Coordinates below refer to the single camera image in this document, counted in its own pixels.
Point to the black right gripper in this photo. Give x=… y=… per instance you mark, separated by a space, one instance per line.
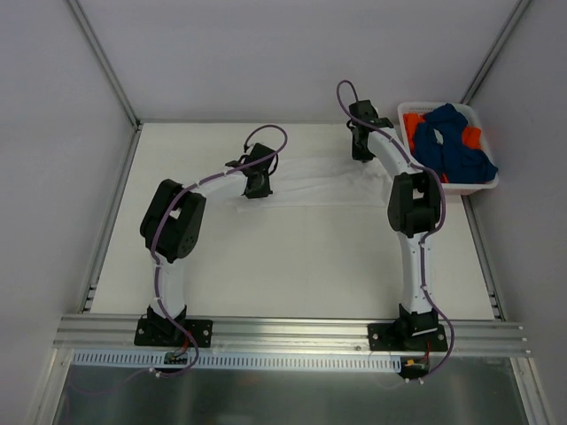
x=361 y=148

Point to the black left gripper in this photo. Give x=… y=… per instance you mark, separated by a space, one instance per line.
x=258 y=187

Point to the white t shirt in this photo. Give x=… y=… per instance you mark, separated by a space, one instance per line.
x=325 y=181

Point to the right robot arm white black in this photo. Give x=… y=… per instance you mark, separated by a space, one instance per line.
x=414 y=210

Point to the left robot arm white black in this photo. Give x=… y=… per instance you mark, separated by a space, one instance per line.
x=172 y=223

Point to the blue t shirt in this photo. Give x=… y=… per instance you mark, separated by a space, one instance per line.
x=456 y=155

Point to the orange t shirt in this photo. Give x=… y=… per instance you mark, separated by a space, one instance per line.
x=472 y=135

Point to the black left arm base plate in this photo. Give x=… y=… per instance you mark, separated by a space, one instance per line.
x=156 y=331

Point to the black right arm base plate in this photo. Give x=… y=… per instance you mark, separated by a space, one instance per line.
x=387 y=337

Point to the aluminium frame post right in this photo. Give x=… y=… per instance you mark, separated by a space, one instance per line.
x=505 y=34

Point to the aluminium frame post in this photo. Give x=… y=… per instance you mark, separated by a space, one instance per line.
x=505 y=34
x=90 y=35

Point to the aluminium mounting rail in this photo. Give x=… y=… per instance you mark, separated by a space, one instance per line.
x=292 y=336

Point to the white slotted cable duct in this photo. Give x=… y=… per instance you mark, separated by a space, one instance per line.
x=238 y=361

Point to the aluminium frame post left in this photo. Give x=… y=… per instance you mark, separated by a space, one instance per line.
x=90 y=35

